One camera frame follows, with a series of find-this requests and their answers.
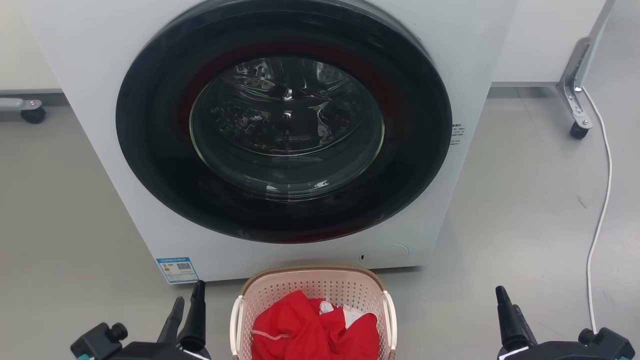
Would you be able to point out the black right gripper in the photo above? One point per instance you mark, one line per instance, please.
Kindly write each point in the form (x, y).
(575, 351)

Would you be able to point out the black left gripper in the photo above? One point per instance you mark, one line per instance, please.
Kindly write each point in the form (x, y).
(100, 342)

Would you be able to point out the beige perforated laundry basket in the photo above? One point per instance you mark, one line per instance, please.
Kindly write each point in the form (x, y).
(310, 285)

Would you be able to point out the blue energy label sticker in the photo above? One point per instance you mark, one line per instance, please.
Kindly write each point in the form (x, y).
(177, 270)

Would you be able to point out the red garment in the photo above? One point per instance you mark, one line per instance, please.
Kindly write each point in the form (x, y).
(295, 325)

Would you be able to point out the white garment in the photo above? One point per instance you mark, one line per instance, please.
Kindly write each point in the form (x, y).
(352, 315)

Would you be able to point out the black round washer door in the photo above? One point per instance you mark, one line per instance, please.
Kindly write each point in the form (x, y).
(150, 150)

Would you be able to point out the small printed text label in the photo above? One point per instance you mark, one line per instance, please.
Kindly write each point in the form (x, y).
(457, 134)

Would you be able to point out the black caster wheel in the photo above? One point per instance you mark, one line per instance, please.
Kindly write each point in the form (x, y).
(579, 131)
(33, 116)

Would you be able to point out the white front-load washing machine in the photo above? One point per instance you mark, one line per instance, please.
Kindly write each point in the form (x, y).
(100, 75)

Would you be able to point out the wide white cabinet panel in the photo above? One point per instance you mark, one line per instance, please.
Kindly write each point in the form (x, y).
(540, 40)

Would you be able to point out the narrow white cabinet panel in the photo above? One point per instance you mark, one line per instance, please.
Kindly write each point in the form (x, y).
(20, 50)

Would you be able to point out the angled metal bracket leg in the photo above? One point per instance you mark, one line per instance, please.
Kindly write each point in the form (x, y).
(575, 65)

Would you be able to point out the flat metal bracket leg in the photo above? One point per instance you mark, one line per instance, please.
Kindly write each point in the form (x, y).
(15, 104)

